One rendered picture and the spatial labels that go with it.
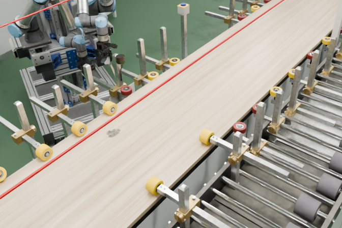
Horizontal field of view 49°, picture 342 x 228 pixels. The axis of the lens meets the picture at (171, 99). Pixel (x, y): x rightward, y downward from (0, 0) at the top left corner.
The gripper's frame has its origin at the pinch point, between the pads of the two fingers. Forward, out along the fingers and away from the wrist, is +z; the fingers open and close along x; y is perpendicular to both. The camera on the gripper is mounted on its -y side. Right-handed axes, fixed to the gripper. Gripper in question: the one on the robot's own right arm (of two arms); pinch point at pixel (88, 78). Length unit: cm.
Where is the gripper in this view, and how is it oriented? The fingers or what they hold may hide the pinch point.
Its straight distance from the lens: 297.8
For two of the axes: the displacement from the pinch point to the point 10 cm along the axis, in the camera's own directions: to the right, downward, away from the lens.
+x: -6.4, 4.8, -6.0
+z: 0.4, 8.0, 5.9
